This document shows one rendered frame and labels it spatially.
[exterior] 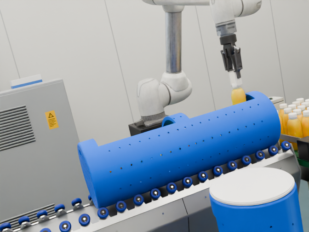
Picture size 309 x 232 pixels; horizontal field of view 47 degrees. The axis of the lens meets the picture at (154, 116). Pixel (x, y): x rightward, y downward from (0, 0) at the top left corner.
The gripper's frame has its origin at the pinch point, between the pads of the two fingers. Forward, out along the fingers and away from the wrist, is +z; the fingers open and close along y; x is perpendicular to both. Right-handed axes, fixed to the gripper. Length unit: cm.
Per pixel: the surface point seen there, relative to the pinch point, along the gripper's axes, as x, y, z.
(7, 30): -89, -283, -75
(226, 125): -16.8, 12.6, 16.4
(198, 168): -32.6, 11.2, 30.7
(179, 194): -44, 11, 39
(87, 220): -83, 11, 35
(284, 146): 12.6, 10.9, 35.5
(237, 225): -43, 53, 36
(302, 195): 107, -98, 132
